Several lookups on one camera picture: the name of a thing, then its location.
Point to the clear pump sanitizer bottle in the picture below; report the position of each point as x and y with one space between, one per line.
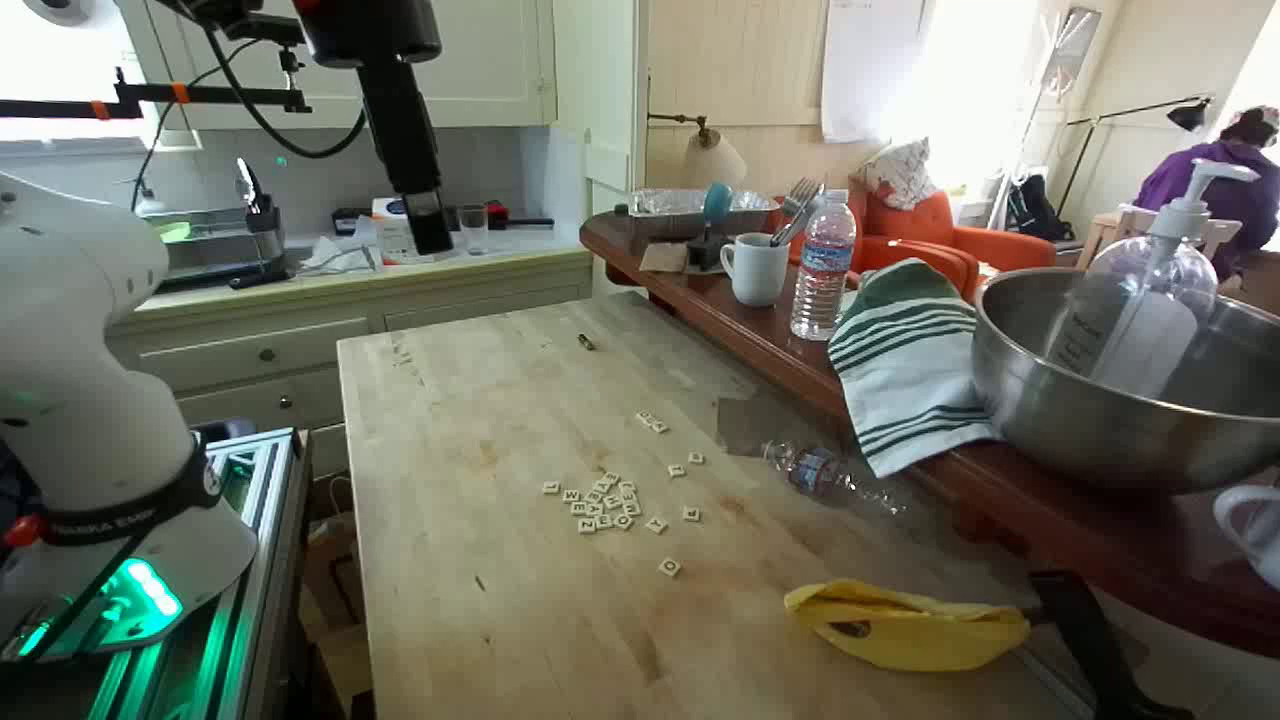
1146 321

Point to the aluminium frame rail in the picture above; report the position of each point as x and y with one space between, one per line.
254 560

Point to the small cream letter tile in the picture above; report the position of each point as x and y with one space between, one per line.
670 564
656 526
551 486
673 471
697 459
688 514
648 426

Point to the black upright tool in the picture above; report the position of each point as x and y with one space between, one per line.
257 212

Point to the metal sink tray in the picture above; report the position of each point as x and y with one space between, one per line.
201 243

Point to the dark brown wooden counter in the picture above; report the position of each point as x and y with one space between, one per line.
1146 544

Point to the yellow banana-shaped object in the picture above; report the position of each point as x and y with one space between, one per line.
907 633

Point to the person in purple top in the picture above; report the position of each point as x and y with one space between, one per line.
1221 185

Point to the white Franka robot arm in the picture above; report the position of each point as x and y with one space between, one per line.
81 345

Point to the white wall cabinet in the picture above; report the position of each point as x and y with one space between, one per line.
495 65

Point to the white drawer cabinet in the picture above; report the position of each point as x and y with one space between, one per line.
266 345

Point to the large steel mixing bowl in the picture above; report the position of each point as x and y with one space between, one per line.
1107 426

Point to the pile of small nuts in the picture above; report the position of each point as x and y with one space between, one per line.
602 505

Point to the clear plastic water bottle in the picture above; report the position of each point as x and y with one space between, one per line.
820 281

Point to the orange chair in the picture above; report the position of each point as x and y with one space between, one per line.
952 245

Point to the black angled bar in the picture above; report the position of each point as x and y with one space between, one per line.
1085 643

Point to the white rounded object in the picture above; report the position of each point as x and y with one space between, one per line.
1255 526

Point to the thin floor lamp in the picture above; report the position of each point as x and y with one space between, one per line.
1115 124

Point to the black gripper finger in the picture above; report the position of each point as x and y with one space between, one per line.
407 144

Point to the white wall poster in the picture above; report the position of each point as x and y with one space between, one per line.
874 65

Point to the white ceramic mug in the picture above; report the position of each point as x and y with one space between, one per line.
755 270

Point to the black backpack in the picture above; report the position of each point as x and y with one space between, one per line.
1038 208

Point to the white crumpled bag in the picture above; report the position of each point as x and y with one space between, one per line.
907 171

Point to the green striped dish towel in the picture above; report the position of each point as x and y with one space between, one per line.
907 374

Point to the desk lamp with white shade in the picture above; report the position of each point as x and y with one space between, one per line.
712 162

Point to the crumpled clear plastic wrap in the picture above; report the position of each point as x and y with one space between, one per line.
827 472

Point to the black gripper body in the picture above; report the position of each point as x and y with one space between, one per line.
364 24

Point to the white tape roll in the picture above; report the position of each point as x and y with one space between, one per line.
390 221

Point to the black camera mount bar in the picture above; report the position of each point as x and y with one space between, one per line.
160 94

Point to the small brown card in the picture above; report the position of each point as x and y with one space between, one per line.
660 256

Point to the teal small object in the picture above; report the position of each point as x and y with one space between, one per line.
716 202

